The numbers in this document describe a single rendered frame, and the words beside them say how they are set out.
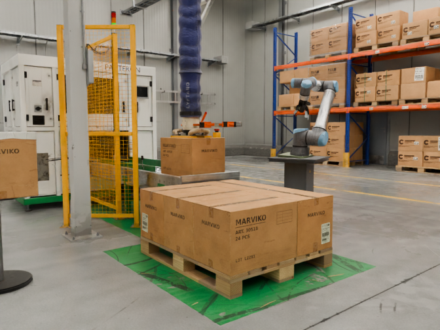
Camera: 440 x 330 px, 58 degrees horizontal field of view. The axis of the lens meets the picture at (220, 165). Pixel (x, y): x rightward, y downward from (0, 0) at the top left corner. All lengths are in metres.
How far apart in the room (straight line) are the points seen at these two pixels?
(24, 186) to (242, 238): 1.38
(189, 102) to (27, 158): 1.87
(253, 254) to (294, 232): 0.39
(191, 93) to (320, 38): 8.40
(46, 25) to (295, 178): 9.85
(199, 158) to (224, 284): 1.60
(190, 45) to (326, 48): 8.15
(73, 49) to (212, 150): 1.59
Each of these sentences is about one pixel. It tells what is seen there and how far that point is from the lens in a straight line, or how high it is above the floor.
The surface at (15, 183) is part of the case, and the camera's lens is 2.74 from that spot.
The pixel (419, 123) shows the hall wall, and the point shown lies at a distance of 11.90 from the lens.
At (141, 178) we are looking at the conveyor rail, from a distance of 4.39.
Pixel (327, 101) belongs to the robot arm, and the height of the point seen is 1.31.
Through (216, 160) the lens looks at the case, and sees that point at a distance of 3.97.
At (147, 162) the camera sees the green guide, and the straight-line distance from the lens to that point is 5.47.
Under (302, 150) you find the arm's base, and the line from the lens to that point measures 4.10.
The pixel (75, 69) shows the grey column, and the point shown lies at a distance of 4.03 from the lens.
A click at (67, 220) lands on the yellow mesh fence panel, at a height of 0.07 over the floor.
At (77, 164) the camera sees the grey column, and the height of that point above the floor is 0.71.
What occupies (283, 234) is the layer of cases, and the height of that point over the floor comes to 0.33.
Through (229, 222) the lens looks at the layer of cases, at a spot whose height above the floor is 0.48.
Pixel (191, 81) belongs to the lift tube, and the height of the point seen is 1.51.
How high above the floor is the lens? 1.04
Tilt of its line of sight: 5 degrees down
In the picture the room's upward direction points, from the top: straight up
